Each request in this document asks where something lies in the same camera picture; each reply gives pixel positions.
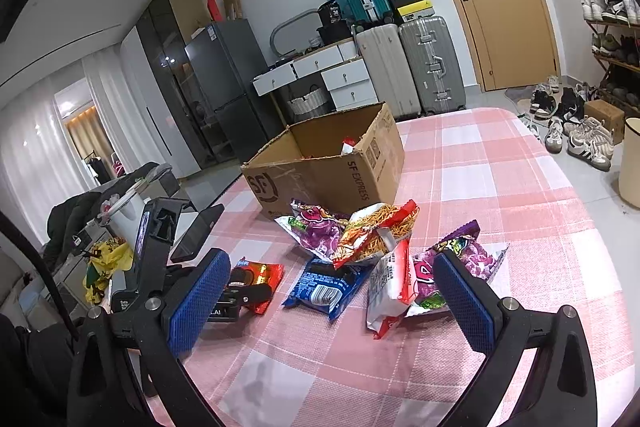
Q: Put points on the yellow plastic bag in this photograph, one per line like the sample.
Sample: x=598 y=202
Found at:
x=102 y=267

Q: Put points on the dark glass cabinet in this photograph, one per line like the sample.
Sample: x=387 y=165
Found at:
x=170 y=82

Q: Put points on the black printed bag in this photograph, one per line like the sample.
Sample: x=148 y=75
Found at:
x=332 y=24

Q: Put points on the purple gummy packet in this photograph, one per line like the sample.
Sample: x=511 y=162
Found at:
x=465 y=257
x=317 y=232

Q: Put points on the silver suitcase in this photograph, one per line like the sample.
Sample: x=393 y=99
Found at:
x=432 y=62

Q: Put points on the black smartphone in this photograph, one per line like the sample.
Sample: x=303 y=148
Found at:
x=197 y=232

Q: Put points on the flat cardboard box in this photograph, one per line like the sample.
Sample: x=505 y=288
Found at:
x=201 y=32

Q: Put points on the light wood cabinet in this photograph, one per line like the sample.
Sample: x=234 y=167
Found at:
x=185 y=7

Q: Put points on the shoe rack with shoes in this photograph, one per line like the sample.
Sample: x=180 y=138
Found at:
x=600 y=7

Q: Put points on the white desk with drawers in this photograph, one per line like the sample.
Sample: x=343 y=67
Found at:
x=300 y=67

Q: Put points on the white kettle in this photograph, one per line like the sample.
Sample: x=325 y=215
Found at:
x=122 y=227

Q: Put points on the blue cookie packet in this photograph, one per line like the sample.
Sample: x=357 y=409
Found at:
x=325 y=289

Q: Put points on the cream waste bin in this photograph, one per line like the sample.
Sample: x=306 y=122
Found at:
x=631 y=167

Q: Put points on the white wardrobe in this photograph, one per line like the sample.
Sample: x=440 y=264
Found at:
x=145 y=107

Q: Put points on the pink checked tablecloth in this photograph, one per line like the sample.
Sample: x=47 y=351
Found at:
x=500 y=187

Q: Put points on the white drawer cabinet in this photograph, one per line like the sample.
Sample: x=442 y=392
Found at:
x=350 y=84

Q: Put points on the small brown cardboard box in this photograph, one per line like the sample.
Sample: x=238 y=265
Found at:
x=605 y=122

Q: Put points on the dark jacket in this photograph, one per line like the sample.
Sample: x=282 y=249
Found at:
x=75 y=217

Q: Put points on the dark grey refrigerator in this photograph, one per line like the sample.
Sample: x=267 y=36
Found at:
x=230 y=82

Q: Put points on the red paper bag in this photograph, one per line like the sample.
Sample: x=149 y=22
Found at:
x=215 y=7

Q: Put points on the brown paper bag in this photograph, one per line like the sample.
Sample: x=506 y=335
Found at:
x=232 y=4

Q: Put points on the oval mirror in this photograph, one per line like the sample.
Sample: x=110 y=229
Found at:
x=295 y=34

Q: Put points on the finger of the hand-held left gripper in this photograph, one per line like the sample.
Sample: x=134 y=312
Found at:
x=222 y=313
x=250 y=293

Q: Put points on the grey doormat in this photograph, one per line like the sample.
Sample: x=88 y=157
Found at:
x=520 y=97

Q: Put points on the woven laundry basket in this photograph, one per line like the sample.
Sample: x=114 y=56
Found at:
x=310 y=104

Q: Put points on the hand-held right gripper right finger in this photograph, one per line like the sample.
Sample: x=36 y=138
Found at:
x=467 y=302

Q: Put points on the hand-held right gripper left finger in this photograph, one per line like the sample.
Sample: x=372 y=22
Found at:
x=200 y=302

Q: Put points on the beige suitcase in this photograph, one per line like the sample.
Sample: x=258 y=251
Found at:
x=382 y=72

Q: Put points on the red cookie packet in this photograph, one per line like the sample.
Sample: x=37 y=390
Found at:
x=260 y=274

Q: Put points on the wooden shoe rack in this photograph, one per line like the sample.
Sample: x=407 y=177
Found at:
x=612 y=24

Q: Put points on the white curtain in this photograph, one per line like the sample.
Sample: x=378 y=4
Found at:
x=40 y=142

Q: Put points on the red cone chips bag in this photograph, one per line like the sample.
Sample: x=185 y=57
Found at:
x=390 y=287

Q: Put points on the grey lidded bin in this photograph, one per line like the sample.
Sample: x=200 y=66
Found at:
x=160 y=187

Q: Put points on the pile of sneakers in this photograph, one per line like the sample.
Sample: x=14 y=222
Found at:
x=580 y=137

